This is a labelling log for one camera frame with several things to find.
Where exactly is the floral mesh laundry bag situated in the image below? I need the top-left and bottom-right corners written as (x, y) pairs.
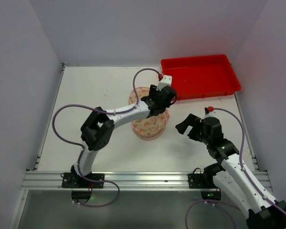
top-left (128, 87), bottom-right (170, 140)

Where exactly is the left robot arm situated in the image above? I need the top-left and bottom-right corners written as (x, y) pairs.
top-left (73, 85), bottom-right (177, 180)

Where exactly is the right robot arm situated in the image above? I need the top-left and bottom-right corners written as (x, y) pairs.
top-left (175, 114), bottom-right (286, 229)

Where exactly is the red plastic tray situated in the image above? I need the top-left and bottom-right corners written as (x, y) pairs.
top-left (161, 54), bottom-right (241, 100)

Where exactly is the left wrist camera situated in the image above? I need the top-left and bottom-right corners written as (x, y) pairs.
top-left (156, 75), bottom-right (173, 91)

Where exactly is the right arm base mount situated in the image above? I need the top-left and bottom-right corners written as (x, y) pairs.
top-left (187, 167), bottom-right (218, 189)

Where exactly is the aluminium front rail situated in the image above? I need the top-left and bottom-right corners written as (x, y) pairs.
top-left (21, 170), bottom-right (274, 191)

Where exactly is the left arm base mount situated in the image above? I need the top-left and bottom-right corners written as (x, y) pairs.
top-left (61, 173), bottom-right (105, 188)

